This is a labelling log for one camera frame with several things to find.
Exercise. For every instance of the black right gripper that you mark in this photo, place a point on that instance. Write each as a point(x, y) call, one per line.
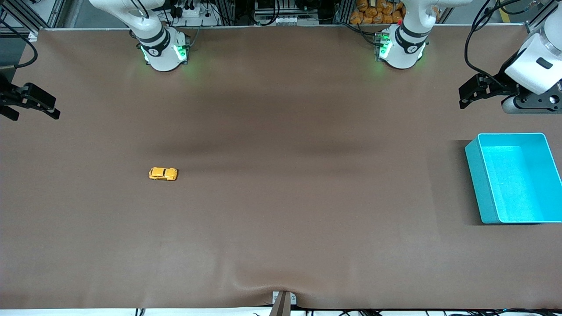
point(9, 97)

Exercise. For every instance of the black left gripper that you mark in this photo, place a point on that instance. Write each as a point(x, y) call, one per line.
point(499, 86)

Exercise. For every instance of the yellow beetle toy car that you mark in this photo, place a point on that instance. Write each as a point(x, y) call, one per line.
point(162, 174)

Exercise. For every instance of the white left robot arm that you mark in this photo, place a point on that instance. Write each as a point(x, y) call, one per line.
point(406, 41)

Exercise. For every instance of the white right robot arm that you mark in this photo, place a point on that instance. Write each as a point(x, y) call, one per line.
point(160, 48)

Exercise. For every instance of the teal plastic bin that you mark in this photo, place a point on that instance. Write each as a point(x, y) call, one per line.
point(487, 184)

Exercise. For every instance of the orange toy pile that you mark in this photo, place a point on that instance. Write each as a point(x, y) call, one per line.
point(377, 12)

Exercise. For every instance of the white power strip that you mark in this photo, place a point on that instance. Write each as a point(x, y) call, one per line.
point(193, 14)

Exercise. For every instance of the brown table mat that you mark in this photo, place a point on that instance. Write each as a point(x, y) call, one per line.
point(281, 131)

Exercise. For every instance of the white terminal strip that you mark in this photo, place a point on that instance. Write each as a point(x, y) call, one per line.
point(285, 20)

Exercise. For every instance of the metal table clamp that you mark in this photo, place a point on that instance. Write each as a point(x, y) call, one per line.
point(283, 303)

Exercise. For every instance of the aluminium frame post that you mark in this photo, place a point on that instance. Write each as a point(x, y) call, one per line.
point(26, 15)
point(542, 15)

